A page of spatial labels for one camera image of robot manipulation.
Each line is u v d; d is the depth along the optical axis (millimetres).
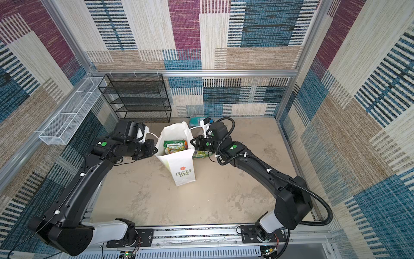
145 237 747
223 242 729
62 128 710
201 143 674
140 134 580
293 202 417
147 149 638
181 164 729
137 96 1087
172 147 848
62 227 375
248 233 742
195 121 1152
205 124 711
